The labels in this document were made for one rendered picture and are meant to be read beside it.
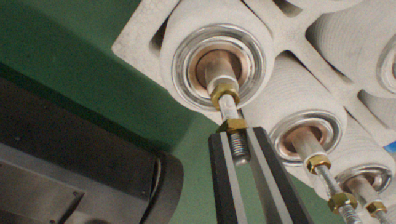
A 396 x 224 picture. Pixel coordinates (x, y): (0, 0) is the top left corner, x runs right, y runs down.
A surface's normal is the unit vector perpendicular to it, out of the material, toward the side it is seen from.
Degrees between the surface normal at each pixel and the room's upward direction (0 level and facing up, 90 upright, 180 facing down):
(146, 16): 0
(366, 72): 43
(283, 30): 0
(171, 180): 73
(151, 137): 0
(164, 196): 55
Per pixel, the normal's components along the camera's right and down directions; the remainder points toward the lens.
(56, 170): 0.49, -0.06
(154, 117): 0.04, 0.58
